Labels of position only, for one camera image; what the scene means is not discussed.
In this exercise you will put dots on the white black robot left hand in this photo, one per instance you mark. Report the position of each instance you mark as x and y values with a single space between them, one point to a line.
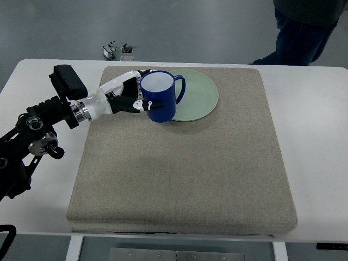
119 94

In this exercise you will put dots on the blue mug white inside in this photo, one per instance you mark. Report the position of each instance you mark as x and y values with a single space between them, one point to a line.
165 91

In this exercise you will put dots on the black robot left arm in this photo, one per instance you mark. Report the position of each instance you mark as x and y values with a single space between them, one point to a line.
34 136

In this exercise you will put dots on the light green plate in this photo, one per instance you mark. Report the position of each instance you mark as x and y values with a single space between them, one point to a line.
200 98

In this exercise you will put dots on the clear plastic piece on floor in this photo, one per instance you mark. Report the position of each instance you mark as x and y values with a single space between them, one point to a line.
126 58

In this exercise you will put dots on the small white device on floor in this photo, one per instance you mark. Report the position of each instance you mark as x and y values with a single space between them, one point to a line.
109 50

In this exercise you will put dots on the small electronic part on floor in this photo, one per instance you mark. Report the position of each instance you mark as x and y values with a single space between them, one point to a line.
126 48

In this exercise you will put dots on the beige fabric mat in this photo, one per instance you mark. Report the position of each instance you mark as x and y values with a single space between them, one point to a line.
221 175

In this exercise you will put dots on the white table leg left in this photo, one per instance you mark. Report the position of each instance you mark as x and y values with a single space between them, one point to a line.
74 248

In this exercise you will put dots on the white table leg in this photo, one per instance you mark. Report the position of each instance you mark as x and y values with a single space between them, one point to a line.
280 251
74 248

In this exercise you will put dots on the person in dark jeans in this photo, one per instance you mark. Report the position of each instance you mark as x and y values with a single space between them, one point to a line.
304 30

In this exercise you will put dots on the white table leg right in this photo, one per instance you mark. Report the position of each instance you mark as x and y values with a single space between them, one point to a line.
280 251

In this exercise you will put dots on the black table control panel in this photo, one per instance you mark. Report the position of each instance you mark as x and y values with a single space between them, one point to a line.
332 246

